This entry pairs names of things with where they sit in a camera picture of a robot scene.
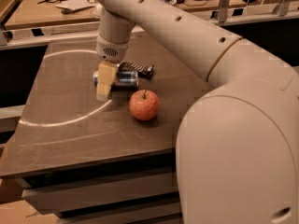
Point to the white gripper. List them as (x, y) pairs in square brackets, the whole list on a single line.
[(111, 51)]

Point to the blue silver redbull can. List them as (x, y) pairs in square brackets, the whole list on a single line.
[(127, 79)]

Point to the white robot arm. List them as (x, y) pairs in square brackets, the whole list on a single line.
[(237, 151)]

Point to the black snack bag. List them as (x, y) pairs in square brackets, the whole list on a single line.
[(142, 70)]

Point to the red apple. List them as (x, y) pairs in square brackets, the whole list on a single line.
[(144, 105)]

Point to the white paper stack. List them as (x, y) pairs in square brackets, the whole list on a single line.
[(75, 4)]

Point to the brown drawer cabinet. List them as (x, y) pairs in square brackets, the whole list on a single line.
[(92, 162)]

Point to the aluminium frame rail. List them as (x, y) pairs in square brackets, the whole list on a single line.
[(169, 24)]

